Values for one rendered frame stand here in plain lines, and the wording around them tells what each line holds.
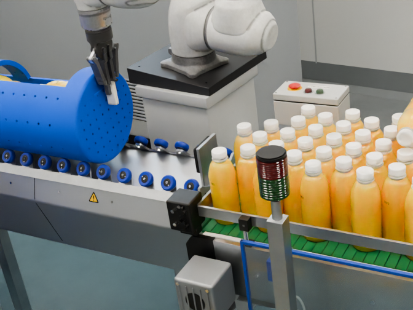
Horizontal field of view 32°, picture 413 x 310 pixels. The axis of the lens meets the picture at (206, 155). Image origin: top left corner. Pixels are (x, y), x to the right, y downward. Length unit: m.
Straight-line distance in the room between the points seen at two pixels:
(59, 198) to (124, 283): 1.09
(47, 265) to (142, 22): 1.38
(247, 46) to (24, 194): 0.85
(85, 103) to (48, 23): 2.47
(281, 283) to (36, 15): 3.24
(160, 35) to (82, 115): 1.88
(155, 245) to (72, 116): 0.46
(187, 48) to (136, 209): 0.66
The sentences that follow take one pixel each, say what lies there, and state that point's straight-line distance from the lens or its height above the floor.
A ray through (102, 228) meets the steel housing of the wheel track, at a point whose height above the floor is 0.77.
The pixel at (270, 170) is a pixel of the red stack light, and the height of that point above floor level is 1.23.
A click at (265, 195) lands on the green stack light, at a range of 1.47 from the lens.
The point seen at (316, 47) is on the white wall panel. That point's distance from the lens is 4.91.
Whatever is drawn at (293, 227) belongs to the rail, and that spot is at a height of 0.97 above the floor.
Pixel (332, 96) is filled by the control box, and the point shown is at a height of 1.10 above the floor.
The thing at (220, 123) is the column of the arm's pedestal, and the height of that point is 0.87.
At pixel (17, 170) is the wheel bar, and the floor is 0.92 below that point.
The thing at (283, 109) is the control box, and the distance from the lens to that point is 2.13.
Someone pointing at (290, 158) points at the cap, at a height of 1.10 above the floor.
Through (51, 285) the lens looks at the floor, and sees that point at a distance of 3.39.
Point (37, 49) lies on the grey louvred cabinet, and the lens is 4.69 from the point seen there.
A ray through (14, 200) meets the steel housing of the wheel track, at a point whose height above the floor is 0.82.
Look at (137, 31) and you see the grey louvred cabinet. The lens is 3.99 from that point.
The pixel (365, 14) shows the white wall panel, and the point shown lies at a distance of 4.67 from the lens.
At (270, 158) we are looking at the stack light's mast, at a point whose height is 1.26.
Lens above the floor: 1.94
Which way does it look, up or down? 28 degrees down
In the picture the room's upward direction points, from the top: 8 degrees counter-clockwise
